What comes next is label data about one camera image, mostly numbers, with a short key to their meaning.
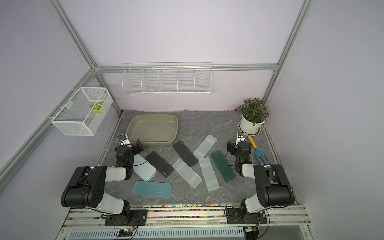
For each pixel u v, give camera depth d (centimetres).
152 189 83
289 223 73
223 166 92
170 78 100
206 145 100
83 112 83
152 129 112
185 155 96
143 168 86
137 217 73
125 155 69
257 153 95
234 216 74
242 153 71
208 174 87
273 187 45
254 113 91
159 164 91
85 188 46
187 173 87
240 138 79
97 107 81
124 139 79
